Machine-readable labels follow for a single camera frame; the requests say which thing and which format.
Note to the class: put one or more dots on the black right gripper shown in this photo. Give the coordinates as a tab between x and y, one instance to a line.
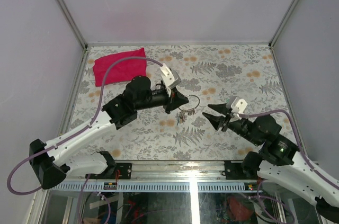
216	121

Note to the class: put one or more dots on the slotted cable duct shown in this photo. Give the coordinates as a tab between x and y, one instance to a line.
128	186

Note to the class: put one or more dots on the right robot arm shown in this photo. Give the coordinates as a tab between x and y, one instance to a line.
279	159

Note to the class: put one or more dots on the metal mounting rail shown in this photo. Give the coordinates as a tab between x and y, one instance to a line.
177	171

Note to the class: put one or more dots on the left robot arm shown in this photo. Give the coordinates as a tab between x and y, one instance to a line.
53	161

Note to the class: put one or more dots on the large metal keyring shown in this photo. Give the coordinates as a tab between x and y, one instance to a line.
189	109

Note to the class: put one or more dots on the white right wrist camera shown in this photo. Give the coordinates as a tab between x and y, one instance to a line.
237	106

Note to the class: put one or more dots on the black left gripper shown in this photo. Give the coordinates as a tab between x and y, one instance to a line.
177	99

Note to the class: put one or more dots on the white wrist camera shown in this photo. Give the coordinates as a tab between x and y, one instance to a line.
170	78
237	106

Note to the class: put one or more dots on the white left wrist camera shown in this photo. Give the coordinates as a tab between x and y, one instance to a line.
170	78

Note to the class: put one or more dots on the red cloth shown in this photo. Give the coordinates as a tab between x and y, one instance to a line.
123	71

